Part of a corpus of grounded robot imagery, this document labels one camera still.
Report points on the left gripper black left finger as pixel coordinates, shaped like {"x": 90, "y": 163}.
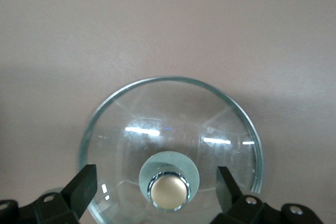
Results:
{"x": 78, "y": 190}

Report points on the brown table mat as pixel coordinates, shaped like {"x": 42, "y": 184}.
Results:
{"x": 168, "y": 24}

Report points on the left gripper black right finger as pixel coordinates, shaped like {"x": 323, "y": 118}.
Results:
{"x": 228, "y": 195}

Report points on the glass lid with copper knob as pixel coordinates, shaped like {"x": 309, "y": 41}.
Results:
{"x": 168, "y": 119}

